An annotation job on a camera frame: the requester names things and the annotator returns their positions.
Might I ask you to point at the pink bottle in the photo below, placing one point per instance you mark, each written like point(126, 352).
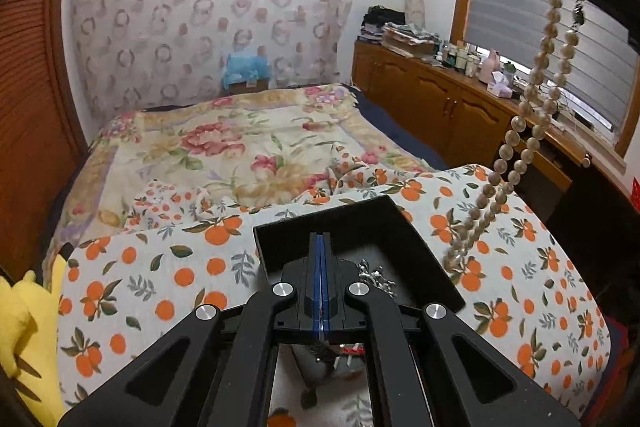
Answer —
point(491, 67)

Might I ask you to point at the floral blanket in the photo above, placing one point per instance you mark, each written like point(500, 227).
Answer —
point(225, 142)

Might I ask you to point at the wooden slatted wardrobe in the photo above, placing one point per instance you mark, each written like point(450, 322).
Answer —
point(35, 107)

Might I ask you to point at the black jewelry box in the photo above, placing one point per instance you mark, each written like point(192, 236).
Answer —
point(380, 227)

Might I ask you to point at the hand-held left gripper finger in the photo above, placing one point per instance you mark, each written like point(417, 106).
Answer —
point(327, 287)
point(316, 287)

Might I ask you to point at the wooden side cabinet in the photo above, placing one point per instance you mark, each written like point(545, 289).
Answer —
point(435, 102)

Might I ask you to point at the pink tissue box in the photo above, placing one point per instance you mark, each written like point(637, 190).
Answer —
point(500, 88)

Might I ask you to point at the small cardboard box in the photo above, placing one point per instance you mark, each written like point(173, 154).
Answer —
point(250, 86)

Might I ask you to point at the green capped bottle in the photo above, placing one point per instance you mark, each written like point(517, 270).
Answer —
point(509, 72)

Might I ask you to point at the yellow plush toy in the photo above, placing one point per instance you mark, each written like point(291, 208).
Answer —
point(25, 332)

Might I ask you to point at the pile of patterned folded cloths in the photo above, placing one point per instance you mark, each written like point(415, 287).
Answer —
point(410, 38)

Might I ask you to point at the navy bed sheet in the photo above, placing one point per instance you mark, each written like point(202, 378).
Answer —
point(395, 127)

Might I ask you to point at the stack of dark folded clothes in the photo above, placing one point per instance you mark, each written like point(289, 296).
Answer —
point(382, 19)

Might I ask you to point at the orange fruit print cloth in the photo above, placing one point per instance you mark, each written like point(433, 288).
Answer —
point(150, 267)

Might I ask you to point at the row of cosmetic bottles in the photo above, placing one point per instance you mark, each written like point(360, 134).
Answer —
point(460, 57)

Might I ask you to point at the blue plastic bag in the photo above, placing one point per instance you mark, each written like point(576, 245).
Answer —
point(245, 69)

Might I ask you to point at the circle pattern sheer curtain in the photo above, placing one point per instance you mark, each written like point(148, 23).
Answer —
point(175, 7)

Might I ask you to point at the red paper decoration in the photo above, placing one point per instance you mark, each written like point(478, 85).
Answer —
point(636, 194)

